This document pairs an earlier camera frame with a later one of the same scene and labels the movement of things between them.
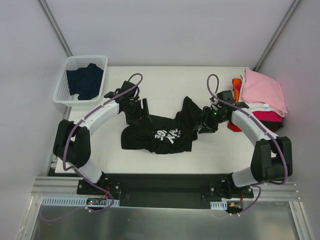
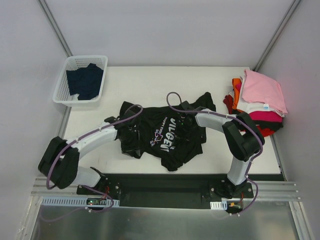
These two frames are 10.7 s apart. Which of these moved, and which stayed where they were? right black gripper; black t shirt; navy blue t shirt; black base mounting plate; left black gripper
Moved: black t shirt; right black gripper; left black gripper
Stayed: black base mounting plate; navy blue t shirt
